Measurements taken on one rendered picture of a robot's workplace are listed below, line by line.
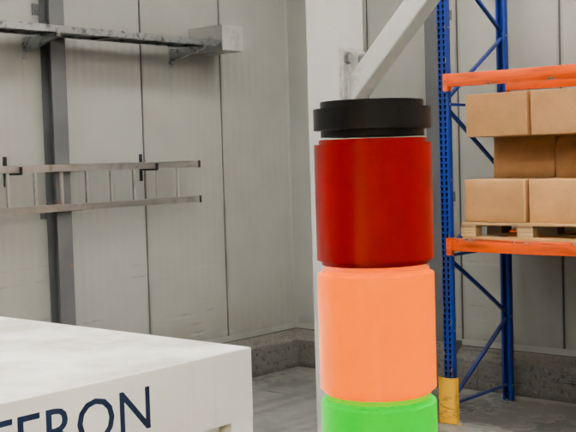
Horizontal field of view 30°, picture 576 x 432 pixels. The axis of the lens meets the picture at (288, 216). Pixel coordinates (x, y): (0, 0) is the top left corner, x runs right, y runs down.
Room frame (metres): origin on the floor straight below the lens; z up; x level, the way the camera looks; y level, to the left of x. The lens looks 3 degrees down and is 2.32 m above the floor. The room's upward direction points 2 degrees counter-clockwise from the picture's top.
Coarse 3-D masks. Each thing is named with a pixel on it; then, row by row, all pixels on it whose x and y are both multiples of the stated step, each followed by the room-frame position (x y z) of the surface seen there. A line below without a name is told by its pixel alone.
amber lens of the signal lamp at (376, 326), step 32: (320, 288) 0.45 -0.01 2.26; (352, 288) 0.44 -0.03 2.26; (384, 288) 0.43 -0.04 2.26; (416, 288) 0.44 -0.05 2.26; (320, 320) 0.45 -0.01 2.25; (352, 320) 0.44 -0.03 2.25; (384, 320) 0.43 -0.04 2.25; (416, 320) 0.44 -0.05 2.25; (320, 352) 0.46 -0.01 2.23; (352, 352) 0.44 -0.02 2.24; (384, 352) 0.43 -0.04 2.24; (416, 352) 0.44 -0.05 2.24; (352, 384) 0.44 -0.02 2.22; (384, 384) 0.43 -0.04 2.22; (416, 384) 0.44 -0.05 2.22
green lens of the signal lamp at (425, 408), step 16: (336, 400) 0.45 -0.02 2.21; (416, 400) 0.45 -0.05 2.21; (432, 400) 0.45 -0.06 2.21; (336, 416) 0.44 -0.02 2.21; (352, 416) 0.44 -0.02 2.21; (368, 416) 0.43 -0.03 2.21; (384, 416) 0.43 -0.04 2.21; (400, 416) 0.43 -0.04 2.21; (416, 416) 0.44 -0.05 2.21; (432, 416) 0.45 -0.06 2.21
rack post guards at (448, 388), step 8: (440, 376) 9.26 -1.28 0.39; (440, 384) 9.21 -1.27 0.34; (448, 384) 9.15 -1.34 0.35; (456, 384) 9.15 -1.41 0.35; (440, 392) 9.21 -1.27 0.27; (448, 392) 9.15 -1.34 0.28; (456, 392) 9.14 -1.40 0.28; (440, 400) 9.21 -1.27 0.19; (448, 400) 9.15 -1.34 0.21; (456, 400) 9.14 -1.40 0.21; (440, 408) 9.21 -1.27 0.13; (448, 408) 9.15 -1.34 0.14; (456, 408) 9.14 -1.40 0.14; (440, 416) 9.21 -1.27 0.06; (448, 416) 9.15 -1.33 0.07; (456, 416) 9.14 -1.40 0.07; (456, 424) 9.11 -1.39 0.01
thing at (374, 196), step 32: (320, 160) 0.45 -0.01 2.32; (352, 160) 0.44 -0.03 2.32; (384, 160) 0.43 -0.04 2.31; (416, 160) 0.44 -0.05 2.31; (320, 192) 0.45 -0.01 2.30; (352, 192) 0.44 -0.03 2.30; (384, 192) 0.43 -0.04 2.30; (416, 192) 0.44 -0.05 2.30; (320, 224) 0.45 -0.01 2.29; (352, 224) 0.44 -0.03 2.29; (384, 224) 0.43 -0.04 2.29; (416, 224) 0.44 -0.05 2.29; (320, 256) 0.45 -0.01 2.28; (352, 256) 0.44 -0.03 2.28; (384, 256) 0.43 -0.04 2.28; (416, 256) 0.44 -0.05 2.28
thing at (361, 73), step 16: (416, 0) 2.86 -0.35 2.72; (432, 0) 2.85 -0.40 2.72; (400, 16) 2.89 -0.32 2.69; (416, 16) 2.86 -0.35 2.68; (384, 32) 2.92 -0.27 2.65; (400, 32) 2.89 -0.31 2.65; (416, 32) 2.92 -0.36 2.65; (384, 48) 2.92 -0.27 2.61; (400, 48) 2.93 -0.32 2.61; (352, 64) 3.02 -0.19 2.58; (368, 64) 2.96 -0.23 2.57; (384, 64) 2.95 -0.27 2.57; (352, 80) 2.99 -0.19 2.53; (368, 80) 2.96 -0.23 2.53; (352, 96) 3.00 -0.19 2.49; (368, 96) 3.02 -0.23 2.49
